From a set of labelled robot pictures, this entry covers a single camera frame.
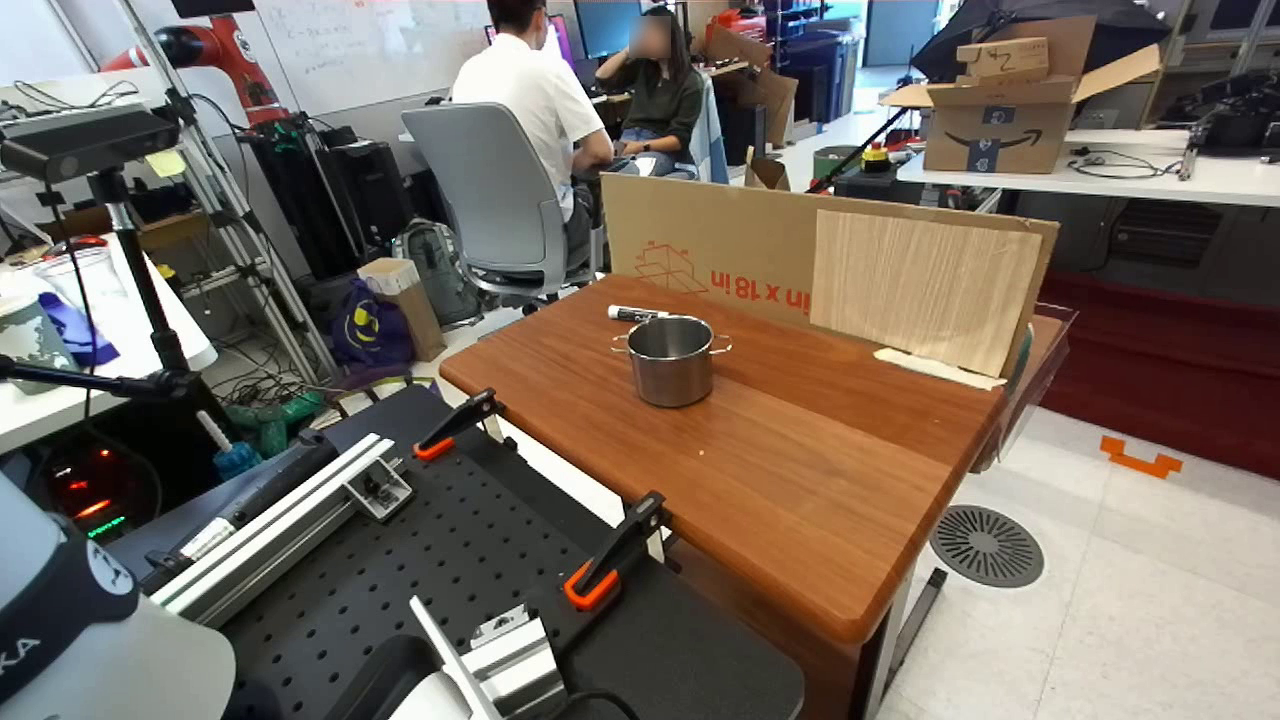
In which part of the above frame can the black orange bar clamp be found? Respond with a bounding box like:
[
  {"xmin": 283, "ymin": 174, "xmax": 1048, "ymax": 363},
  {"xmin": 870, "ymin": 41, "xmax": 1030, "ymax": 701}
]
[
  {"xmin": 407, "ymin": 388, "xmax": 514, "ymax": 467},
  {"xmin": 555, "ymin": 490, "xmax": 679, "ymax": 614}
]

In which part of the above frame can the small steel pot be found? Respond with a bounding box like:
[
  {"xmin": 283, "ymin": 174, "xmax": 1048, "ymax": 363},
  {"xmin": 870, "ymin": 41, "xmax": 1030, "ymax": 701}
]
[{"xmin": 621, "ymin": 312, "xmax": 736, "ymax": 412}]

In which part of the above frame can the aluminium extrusion rail with plate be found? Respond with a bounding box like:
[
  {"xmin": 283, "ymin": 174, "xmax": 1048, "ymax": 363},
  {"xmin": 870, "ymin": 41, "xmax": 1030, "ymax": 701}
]
[{"xmin": 143, "ymin": 430, "xmax": 421, "ymax": 625}]

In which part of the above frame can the round metal floor drain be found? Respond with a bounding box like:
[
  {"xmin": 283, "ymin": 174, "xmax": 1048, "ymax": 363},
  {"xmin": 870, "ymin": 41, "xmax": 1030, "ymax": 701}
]
[{"xmin": 929, "ymin": 499, "xmax": 1048, "ymax": 591}]

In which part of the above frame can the black camera tripod stand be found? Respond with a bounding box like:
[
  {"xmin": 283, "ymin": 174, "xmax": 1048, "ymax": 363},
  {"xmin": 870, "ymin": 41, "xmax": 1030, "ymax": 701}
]
[{"xmin": 0, "ymin": 87, "xmax": 225, "ymax": 408}]

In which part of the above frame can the black desktop tower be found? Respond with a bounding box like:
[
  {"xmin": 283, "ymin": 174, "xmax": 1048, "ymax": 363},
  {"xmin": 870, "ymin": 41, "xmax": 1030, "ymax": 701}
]
[{"xmin": 244, "ymin": 116, "xmax": 421, "ymax": 276}]

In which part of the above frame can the black and white marker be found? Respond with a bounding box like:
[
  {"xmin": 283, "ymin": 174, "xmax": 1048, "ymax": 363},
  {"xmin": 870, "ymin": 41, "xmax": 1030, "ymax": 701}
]
[{"xmin": 605, "ymin": 301, "xmax": 703, "ymax": 328}]

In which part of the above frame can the open cardboard shipping box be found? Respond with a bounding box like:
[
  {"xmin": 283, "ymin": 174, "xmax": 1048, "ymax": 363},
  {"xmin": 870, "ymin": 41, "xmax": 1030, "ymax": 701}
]
[{"xmin": 884, "ymin": 12, "xmax": 1168, "ymax": 180}]

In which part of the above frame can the tan paper box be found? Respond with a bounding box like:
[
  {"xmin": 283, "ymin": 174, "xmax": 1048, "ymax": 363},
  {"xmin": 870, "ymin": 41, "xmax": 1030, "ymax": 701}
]
[{"xmin": 355, "ymin": 251, "xmax": 454, "ymax": 363}]

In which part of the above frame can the pale corrugated board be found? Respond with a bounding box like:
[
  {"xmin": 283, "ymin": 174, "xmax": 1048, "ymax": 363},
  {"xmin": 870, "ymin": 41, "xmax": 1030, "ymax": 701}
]
[{"xmin": 808, "ymin": 202, "xmax": 1052, "ymax": 380}]

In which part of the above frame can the green tool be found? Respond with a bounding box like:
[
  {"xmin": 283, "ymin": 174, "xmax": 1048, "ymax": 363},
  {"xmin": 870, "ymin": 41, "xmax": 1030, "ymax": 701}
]
[{"xmin": 212, "ymin": 388, "xmax": 330, "ymax": 481}]

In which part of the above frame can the blue bag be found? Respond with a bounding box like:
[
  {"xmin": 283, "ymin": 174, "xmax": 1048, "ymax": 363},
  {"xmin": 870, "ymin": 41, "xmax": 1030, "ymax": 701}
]
[{"xmin": 317, "ymin": 271, "xmax": 421, "ymax": 380}]

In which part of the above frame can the orange floor marker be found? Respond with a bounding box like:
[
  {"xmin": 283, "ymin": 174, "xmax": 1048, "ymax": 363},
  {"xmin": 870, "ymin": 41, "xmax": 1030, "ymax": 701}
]
[{"xmin": 1096, "ymin": 430, "xmax": 1188, "ymax": 483}]

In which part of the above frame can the white office table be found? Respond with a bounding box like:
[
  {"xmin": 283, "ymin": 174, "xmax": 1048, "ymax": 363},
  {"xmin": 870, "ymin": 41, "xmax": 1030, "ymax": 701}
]
[{"xmin": 895, "ymin": 123, "xmax": 1280, "ymax": 210}]

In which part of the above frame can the person in white shirt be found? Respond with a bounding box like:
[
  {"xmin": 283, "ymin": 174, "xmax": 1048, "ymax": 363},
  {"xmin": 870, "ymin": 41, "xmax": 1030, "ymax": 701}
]
[{"xmin": 450, "ymin": 0, "xmax": 621, "ymax": 224}]

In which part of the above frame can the black perforated breadboard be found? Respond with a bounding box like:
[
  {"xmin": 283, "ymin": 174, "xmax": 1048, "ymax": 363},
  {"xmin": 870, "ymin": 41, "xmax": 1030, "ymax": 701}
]
[{"xmin": 105, "ymin": 384, "xmax": 814, "ymax": 720}]

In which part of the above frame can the woman in dark top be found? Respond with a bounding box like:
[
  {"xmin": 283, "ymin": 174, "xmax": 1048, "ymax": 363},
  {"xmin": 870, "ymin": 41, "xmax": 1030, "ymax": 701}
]
[{"xmin": 591, "ymin": 4, "xmax": 711, "ymax": 180}]

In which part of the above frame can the grey office chair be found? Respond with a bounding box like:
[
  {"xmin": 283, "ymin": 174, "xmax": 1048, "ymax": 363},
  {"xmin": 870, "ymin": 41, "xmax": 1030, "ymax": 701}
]
[{"xmin": 402, "ymin": 99, "xmax": 605, "ymax": 312}]

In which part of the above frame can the white navy rounded device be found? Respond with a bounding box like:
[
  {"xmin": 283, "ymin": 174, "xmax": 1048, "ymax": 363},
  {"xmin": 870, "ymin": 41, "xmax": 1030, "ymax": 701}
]
[{"xmin": 0, "ymin": 472, "xmax": 241, "ymax": 720}]

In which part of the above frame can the brown cardboard panel red print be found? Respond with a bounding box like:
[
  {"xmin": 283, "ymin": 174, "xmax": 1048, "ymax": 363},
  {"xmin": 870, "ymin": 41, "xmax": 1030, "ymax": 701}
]
[{"xmin": 595, "ymin": 172, "xmax": 1065, "ymax": 322}]

